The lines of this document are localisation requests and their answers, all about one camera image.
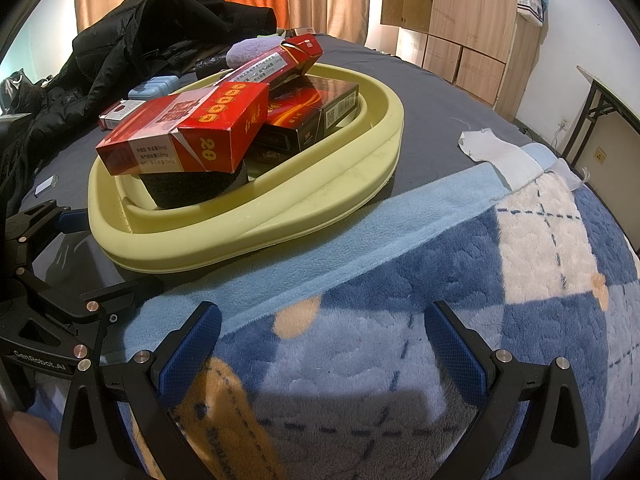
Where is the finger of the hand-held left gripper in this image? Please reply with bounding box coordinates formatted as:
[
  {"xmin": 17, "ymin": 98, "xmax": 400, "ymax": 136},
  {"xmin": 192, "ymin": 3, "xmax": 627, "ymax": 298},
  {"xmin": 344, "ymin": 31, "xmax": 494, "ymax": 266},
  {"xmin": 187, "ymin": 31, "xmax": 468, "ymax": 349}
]
[
  {"xmin": 27, "ymin": 275, "xmax": 165, "ymax": 322},
  {"xmin": 4, "ymin": 199, "xmax": 87, "ymax": 248}
]

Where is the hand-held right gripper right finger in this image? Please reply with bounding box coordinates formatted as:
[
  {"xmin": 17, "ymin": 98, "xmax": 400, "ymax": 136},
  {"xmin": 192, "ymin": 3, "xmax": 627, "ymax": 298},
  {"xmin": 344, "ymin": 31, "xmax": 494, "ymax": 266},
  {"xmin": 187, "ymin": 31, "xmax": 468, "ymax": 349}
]
[{"xmin": 424, "ymin": 300, "xmax": 592, "ymax": 480}]

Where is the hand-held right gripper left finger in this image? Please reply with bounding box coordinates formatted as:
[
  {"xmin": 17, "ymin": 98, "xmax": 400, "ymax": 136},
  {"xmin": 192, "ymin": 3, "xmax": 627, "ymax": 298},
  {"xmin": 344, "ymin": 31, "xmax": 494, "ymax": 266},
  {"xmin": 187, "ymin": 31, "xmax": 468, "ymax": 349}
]
[{"xmin": 57, "ymin": 301, "xmax": 223, "ymax": 480}]

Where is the pale yellow plastic basin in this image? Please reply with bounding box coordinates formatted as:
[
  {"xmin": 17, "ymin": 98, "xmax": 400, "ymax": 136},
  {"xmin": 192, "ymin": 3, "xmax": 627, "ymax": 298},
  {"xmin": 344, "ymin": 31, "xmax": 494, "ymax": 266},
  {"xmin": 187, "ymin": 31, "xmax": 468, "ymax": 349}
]
[{"xmin": 87, "ymin": 62, "xmax": 405, "ymax": 275}]

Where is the dark red cigarette box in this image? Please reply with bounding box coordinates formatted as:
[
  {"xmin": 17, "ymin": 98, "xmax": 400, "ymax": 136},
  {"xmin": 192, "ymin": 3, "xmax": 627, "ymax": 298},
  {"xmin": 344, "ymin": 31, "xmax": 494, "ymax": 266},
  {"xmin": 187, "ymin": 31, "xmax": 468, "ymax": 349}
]
[{"xmin": 254, "ymin": 79, "xmax": 361, "ymax": 162}]

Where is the person's left forearm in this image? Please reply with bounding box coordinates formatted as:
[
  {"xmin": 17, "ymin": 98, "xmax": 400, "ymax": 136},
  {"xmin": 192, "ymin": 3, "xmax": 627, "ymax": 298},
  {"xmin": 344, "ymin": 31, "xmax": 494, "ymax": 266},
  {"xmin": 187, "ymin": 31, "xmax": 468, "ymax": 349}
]
[{"xmin": 9, "ymin": 406, "xmax": 64, "ymax": 480}]

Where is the blue checked fleece blanket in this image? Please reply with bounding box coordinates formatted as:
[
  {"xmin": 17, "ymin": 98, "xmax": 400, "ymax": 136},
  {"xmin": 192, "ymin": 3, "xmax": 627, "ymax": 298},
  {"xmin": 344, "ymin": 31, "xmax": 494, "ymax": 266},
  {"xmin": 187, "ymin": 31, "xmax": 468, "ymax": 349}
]
[{"xmin": 112, "ymin": 142, "xmax": 640, "ymax": 480}]

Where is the white and red small box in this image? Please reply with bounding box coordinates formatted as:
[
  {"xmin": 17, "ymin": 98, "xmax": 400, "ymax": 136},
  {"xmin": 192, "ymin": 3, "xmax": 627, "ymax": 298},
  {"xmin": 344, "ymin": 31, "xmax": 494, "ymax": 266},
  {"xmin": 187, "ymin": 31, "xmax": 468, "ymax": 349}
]
[{"xmin": 98, "ymin": 99, "xmax": 147, "ymax": 131}]

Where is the black round sponge pad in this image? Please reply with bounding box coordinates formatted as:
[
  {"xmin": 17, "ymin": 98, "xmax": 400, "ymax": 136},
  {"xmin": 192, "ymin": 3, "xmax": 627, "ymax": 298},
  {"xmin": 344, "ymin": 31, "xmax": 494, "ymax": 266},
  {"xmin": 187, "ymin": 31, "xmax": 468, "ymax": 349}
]
[{"xmin": 139, "ymin": 159, "xmax": 251, "ymax": 211}]

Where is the large red cigarette box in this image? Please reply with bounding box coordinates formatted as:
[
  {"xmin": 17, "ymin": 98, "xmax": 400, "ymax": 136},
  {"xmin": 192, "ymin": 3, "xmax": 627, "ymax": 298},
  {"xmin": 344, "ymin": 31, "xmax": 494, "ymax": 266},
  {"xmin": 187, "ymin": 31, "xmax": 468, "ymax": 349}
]
[{"xmin": 95, "ymin": 81, "xmax": 272, "ymax": 177}]

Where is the blue pill box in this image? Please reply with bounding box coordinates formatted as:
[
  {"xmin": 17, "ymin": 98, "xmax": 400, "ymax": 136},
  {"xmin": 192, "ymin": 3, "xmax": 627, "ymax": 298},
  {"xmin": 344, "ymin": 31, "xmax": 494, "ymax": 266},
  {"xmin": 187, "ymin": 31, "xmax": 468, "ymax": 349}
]
[{"xmin": 128, "ymin": 75, "xmax": 179, "ymax": 101}]

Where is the black jacket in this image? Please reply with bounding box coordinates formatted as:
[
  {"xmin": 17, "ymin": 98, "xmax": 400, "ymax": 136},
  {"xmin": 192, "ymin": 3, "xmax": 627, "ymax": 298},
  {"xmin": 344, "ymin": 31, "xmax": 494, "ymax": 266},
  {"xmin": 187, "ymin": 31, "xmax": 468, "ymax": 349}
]
[{"xmin": 0, "ymin": 0, "xmax": 279, "ymax": 163}]

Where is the white cloth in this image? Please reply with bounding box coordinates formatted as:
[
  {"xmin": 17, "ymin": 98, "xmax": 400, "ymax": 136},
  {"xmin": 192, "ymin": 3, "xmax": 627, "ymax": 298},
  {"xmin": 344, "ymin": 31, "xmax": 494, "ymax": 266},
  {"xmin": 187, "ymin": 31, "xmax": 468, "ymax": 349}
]
[{"xmin": 458, "ymin": 128, "xmax": 547, "ymax": 192}]

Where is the grey bed sheet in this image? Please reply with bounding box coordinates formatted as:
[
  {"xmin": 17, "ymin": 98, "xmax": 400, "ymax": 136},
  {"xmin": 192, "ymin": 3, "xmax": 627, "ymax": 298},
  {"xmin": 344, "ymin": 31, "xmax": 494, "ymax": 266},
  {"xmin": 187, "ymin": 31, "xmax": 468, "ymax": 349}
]
[{"xmin": 10, "ymin": 32, "xmax": 543, "ymax": 221}]

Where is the purple cloth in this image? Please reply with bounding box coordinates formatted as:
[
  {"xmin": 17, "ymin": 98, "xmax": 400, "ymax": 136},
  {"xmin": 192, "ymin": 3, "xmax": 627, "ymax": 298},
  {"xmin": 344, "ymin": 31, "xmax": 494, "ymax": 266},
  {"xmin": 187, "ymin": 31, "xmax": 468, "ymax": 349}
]
[{"xmin": 225, "ymin": 37, "xmax": 287, "ymax": 69}]

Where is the long red box white label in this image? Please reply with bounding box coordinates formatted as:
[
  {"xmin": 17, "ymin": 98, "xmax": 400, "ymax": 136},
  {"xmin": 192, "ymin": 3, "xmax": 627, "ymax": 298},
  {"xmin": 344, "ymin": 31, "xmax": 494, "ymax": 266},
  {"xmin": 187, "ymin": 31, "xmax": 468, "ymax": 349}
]
[{"xmin": 219, "ymin": 33, "xmax": 324, "ymax": 93}]

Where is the black folding table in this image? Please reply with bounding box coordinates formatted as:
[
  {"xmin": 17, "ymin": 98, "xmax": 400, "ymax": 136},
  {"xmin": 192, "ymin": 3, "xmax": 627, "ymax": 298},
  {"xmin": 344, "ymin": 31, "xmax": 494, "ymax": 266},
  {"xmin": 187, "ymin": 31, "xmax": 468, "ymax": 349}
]
[{"xmin": 564, "ymin": 64, "xmax": 640, "ymax": 173}]

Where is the wooden wardrobe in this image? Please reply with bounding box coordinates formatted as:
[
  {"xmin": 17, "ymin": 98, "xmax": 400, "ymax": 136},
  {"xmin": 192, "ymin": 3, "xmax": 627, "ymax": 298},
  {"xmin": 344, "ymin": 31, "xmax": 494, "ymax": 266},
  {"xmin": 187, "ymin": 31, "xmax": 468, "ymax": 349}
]
[{"xmin": 380, "ymin": 0, "xmax": 547, "ymax": 122}]

